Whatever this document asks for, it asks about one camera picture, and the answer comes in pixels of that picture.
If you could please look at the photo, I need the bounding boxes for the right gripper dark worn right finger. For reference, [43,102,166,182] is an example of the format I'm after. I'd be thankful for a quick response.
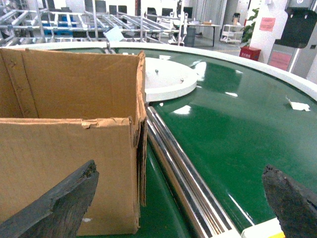
[262,165,317,238]

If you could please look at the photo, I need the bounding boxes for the right gripper dark worn left finger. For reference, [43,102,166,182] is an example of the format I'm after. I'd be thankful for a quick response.
[0,160,99,238]

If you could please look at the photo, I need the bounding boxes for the brown cardboard box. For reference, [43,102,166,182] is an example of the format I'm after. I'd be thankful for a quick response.
[0,48,147,236]

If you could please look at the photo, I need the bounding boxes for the chrome conveyor rollers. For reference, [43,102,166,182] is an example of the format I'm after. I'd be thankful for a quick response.
[146,106,240,238]

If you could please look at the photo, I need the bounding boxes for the green round conveyor table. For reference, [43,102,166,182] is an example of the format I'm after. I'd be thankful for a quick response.
[7,42,317,238]

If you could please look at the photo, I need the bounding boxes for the white paper scrap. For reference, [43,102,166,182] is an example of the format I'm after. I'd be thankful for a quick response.
[285,96,310,112]

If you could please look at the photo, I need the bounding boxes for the red fire equipment box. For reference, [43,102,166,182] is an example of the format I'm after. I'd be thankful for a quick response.
[239,46,261,61]

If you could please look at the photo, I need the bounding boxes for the white round center hub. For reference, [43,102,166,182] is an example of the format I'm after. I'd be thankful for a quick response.
[145,57,199,103]

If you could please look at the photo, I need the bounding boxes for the green potted plant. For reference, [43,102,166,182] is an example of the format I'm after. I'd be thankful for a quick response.
[241,8,259,46]

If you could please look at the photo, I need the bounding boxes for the white rolling cart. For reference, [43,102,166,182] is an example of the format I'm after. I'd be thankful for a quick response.
[220,24,245,44]

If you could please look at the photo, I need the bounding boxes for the metal pipe flow racks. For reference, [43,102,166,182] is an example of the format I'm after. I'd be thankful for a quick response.
[0,0,185,47]

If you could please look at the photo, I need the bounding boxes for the black top desk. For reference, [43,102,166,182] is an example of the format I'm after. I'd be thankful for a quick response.
[187,22,220,47]

